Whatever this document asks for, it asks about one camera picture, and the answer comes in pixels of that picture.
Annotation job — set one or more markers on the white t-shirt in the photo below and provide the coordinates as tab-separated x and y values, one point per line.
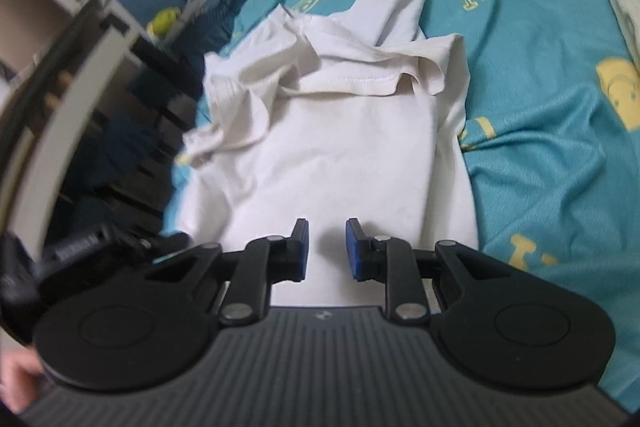
340	147

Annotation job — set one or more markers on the person's left hand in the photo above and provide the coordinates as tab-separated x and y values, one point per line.
20	372

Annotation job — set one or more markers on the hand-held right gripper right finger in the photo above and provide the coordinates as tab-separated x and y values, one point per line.
352	252

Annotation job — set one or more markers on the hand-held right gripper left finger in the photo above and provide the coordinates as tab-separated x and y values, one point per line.
301	252

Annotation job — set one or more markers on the wooden table with white edge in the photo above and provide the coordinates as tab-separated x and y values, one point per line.
75	107

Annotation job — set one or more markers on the green plush toy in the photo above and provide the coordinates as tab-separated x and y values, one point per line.
165	21

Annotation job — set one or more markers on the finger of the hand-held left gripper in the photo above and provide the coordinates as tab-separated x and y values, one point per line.
155	246

